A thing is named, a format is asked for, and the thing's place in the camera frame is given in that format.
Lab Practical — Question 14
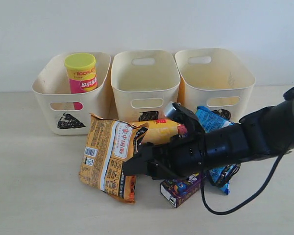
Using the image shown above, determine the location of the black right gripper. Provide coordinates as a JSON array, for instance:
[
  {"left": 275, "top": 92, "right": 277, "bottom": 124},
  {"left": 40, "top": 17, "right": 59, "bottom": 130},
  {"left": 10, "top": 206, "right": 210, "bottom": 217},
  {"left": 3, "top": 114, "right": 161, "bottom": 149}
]
[{"left": 122, "top": 133, "right": 207, "bottom": 179}]

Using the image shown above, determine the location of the orange instant noodle packet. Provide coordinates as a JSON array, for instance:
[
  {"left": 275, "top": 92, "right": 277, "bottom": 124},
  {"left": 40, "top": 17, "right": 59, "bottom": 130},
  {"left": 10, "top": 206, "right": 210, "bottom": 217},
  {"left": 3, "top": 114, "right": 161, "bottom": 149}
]
[{"left": 78, "top": 114, "right": 149, "bottom": 203}]

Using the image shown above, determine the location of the purple juice carton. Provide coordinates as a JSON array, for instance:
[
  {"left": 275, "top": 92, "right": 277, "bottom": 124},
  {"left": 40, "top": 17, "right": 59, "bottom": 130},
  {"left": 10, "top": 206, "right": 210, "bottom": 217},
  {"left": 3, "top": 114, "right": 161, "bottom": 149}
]
[{"left": 160, "top": 174, "right": 202, "bottom": 208}]

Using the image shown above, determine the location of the blue instant noodle packet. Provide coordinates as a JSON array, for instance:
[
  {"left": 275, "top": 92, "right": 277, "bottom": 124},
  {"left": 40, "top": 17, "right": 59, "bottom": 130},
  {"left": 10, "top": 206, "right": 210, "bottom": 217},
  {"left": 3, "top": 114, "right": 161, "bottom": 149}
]
[{"left": 196, "top": 106, "right": 241, "bottom": 195}]

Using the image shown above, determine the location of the pink yellow Lays can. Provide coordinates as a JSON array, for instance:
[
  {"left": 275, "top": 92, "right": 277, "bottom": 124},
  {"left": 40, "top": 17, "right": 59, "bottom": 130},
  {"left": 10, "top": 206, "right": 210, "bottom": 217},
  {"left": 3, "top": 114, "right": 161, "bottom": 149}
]
[{"left": 64, "top": 53, "right": 98, "bottom": 111}]

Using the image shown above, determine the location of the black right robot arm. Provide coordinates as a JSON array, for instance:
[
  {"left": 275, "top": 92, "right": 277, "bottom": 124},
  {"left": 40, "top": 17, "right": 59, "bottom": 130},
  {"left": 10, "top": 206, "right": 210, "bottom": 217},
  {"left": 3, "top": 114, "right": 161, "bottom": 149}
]
[{"left": 123, "top": 87, "right": 294, "bottom": 179}]

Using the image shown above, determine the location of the long yellow chips can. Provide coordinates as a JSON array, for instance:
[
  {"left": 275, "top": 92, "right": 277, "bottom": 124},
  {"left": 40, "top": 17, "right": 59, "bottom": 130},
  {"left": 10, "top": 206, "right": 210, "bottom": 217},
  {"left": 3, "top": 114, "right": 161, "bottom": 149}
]
[{"left": 130, "top": 119, "right": 187, "bottom": 144}]

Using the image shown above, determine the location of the cream bin square mark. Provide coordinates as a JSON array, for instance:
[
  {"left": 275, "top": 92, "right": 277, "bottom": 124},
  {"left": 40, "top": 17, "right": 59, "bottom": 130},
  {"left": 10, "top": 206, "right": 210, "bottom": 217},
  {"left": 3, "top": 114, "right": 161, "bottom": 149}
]
[{"left": 111, "top": 50, "right": 180, "bottom": 122}]

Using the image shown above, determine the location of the cream bin triangle mark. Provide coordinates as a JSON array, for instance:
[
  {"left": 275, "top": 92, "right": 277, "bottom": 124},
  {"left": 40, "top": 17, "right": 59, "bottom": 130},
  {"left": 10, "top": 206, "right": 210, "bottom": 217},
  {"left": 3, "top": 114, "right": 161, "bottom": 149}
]
[{"left": 32, "top": 52, "right": 113, "bottom": 135}]

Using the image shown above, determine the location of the cream bin circle mark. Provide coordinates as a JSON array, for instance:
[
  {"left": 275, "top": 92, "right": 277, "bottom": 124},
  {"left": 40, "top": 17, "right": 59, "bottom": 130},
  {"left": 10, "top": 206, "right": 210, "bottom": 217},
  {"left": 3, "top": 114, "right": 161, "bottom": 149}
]
[{"left": 174, "top": 48, "right": 255, "bottom": 122}]

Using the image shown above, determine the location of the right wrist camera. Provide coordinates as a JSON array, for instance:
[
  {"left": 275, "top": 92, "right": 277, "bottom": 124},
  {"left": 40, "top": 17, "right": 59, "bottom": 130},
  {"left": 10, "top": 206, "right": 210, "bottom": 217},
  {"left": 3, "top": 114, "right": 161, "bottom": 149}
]
[{"left": 163, "top": 102, "right": 205, "bottom": 134}]

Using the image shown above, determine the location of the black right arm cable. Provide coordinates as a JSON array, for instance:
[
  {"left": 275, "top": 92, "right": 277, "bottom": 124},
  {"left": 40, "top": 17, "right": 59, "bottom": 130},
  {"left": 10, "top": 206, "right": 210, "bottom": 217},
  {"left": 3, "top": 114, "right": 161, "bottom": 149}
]
[{"left": 200, "top": 129, "right": 294, "bottom": 216}]

